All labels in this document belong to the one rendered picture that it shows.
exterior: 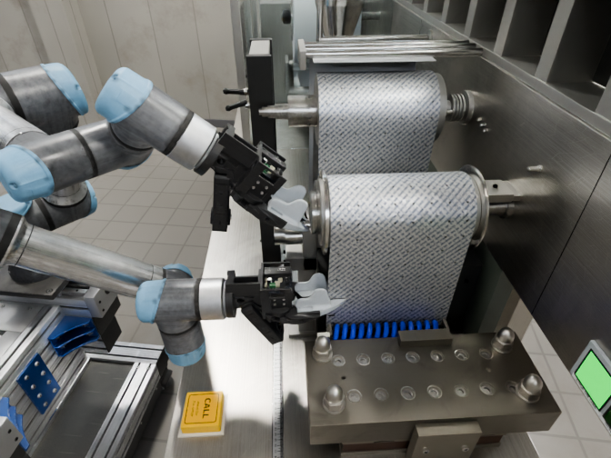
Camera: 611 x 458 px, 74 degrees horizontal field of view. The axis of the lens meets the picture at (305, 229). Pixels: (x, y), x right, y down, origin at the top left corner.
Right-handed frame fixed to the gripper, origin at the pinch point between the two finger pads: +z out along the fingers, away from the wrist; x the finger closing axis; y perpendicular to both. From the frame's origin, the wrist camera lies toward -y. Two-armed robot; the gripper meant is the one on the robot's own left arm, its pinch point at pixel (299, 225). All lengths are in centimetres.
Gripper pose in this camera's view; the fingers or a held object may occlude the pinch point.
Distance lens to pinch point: 70.3
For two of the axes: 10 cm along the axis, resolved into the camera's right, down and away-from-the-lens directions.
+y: 6.4, -6.3, -4.3
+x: -0.6, -6.0, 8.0
